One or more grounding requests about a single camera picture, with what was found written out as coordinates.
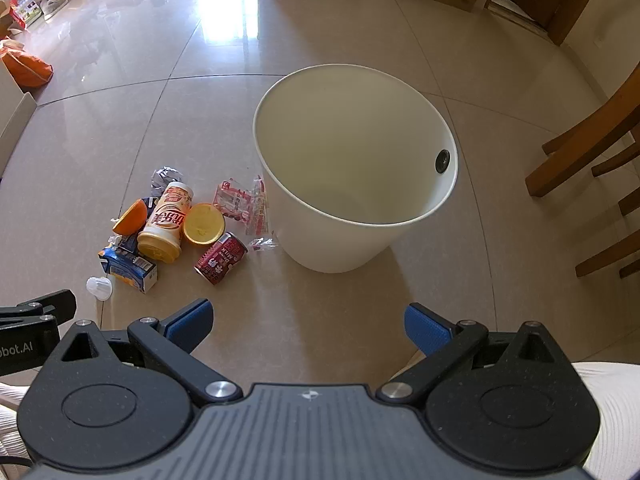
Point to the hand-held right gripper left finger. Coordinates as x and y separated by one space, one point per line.
190 322

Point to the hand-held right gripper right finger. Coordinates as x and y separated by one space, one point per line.
425 327

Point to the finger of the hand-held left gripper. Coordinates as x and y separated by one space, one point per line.
50 302

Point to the small white plastic cup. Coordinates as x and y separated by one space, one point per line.
98 288

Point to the red drink can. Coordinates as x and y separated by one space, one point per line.
220 258

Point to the blue drink carton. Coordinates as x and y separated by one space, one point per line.
127 265

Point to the cut orange half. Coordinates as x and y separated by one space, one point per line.
131 217
202 224

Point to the yellow milk tea cup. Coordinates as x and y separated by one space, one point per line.
165 225

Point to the small clear wrapper scrap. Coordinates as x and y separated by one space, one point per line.
262 243

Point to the pink snack wrapper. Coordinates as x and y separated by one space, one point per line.
230 200

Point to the clear red-printed wrapper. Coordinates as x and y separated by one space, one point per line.
257 210

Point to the grey tissue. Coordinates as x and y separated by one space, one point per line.
167 177

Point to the white plastic trash bin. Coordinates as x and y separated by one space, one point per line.
350 135

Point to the white knit clothing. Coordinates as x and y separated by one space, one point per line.
612 420
12 420

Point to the white cabinet panel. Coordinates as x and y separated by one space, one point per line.
12 115

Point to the orange bag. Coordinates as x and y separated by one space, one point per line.
27 67

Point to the wooden chair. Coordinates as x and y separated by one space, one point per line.
585 145

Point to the red and white snack package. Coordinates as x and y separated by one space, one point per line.
25 10

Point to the white slipper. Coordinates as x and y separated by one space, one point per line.
54 8

